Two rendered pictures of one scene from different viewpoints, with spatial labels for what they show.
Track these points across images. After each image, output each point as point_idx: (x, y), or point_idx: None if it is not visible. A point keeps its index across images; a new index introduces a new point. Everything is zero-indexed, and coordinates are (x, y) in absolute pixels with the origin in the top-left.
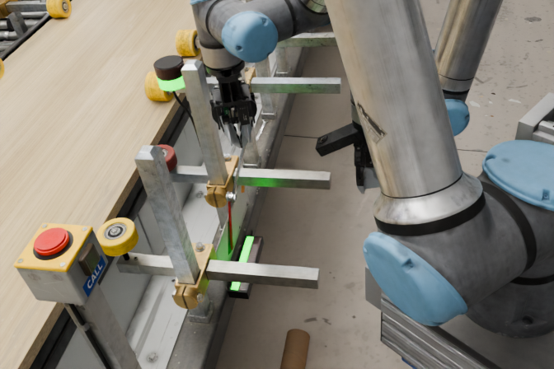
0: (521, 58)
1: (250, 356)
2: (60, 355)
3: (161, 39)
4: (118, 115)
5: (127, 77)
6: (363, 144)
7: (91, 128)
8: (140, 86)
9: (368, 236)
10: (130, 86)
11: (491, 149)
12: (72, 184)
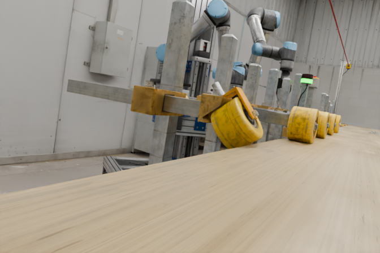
0: None
1: None
2: None
3: (366, 143)
4: (356, 135)
5: (372, 140)
6: None
7: (368, 137)
8: (354, 136)
9: (261, 69)
10: (363, 138)
11: (240, 61)
12: (356, 133)
